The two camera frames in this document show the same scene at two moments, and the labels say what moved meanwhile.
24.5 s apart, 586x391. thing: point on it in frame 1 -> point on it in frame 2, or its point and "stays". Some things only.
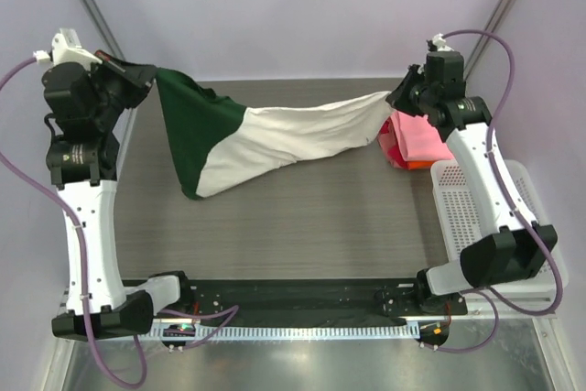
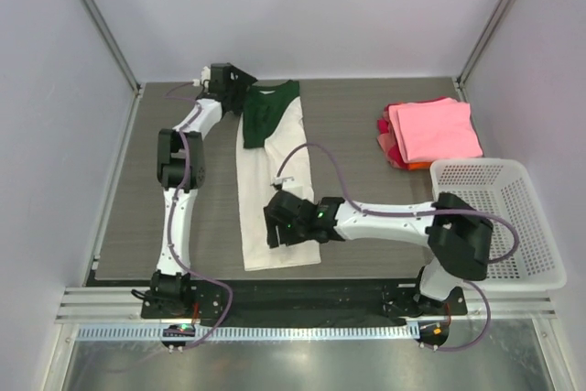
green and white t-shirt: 217,143 -> 271,144
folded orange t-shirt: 418,165 stays
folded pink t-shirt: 418,139 stays
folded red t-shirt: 391,145 stays
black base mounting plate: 384,298 stays
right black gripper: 399,98 -> 272,222
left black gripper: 138,77 -> 244,82
